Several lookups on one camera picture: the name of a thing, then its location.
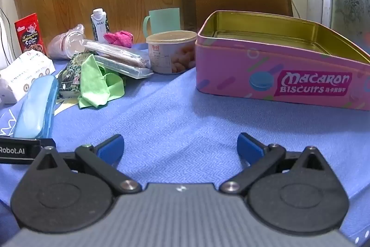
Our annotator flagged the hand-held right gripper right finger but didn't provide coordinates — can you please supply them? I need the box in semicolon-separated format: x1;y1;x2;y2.
220;133;333;195

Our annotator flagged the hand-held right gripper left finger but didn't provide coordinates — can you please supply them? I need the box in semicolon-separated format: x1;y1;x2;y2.
27;134;142;196

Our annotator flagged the light blue pouch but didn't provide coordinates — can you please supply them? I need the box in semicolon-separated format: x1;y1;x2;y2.
14;75;59;139

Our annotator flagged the light green cloth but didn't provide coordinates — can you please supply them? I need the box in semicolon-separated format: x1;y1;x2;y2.
77;54;125;109

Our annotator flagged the pink biscuit tin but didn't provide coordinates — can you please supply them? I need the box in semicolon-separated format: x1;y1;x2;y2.
195;10;370;111

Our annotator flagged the dark green patterned packet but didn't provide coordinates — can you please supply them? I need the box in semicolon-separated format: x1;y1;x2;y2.
57;52;93;99

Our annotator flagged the clear bag of cotton swabs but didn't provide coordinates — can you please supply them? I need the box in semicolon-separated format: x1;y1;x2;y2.
83;40;151;69

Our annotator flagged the blue printed tablecloth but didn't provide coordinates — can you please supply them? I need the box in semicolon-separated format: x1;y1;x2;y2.
0;43;370;247

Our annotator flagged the white tissue pack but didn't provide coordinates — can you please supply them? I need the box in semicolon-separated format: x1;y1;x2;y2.
0;50;56;104

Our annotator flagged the food can with plastic lid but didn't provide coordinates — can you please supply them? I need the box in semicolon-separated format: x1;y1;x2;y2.
146;31;197;75

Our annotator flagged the pink cloth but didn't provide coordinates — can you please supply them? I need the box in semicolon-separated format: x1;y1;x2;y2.
103;31;134;48

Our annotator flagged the bagged stack of plastic cups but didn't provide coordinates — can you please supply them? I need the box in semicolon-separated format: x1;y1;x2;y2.
46;24;87;60

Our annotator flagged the red snack box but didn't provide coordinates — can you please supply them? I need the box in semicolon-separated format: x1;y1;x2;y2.
14;13;47;55

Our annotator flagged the green and white drink carton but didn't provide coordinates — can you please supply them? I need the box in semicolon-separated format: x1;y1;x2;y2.
91;8;111;44

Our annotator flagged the pale green plastic mug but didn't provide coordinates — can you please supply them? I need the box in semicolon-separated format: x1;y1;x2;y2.
143;7;181;37

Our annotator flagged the thin black cable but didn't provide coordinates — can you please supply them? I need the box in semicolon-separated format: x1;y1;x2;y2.
0;7;14;65

